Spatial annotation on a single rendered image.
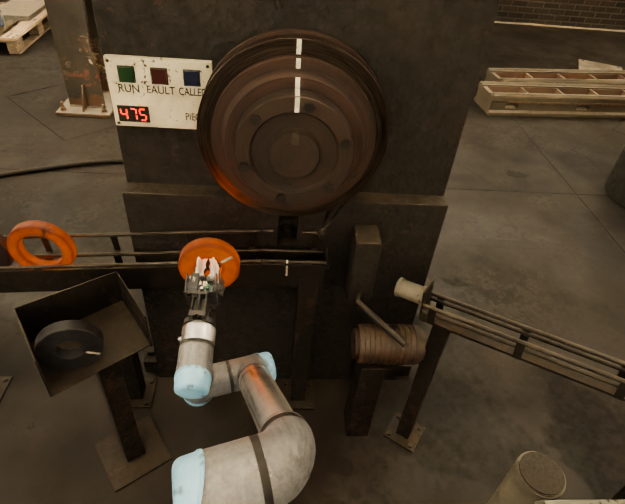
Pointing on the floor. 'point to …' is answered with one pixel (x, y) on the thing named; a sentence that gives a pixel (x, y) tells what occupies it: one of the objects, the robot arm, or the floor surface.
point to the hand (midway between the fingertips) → (209, 259)
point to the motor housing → (364, 408)
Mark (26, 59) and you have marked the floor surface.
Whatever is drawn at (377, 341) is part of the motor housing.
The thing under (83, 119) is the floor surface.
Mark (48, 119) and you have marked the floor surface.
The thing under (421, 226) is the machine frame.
